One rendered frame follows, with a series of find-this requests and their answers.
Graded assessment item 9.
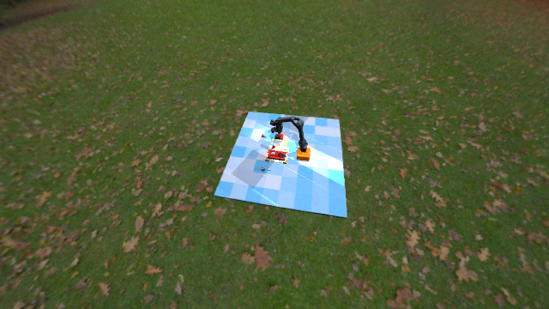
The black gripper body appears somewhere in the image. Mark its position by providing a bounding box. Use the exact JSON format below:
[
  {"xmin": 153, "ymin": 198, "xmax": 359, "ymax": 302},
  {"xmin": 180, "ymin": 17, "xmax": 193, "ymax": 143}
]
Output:
[{"xmin": 274, "ymin": 126, "xmax": 283, "ymax": 139}]

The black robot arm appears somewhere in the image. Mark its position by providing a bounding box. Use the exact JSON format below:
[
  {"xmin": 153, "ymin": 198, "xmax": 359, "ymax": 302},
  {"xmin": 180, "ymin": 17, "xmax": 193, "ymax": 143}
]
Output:
[{"xmin": 270, "ymin": 116, "xmax": 308, "ymax": 153}]

